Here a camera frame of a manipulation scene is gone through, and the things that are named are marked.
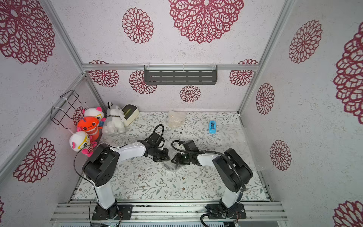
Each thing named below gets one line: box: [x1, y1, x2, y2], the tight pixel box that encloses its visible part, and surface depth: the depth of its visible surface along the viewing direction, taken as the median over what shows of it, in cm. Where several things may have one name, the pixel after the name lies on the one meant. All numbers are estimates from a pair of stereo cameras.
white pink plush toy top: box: [83, 106, 107, 123], surface depth 97 cm
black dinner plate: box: [165, 161, 182, 171], surface depth 89 cm
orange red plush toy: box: [76, 116, 104, 142], surface depth 90 cm
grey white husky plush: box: [101, 101, 126, 135], surface depth 102 cm
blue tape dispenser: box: [208, 120, 217, 134], surface depth 111 cm
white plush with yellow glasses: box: [69, 130, 91, 152], surface depth 81 cm
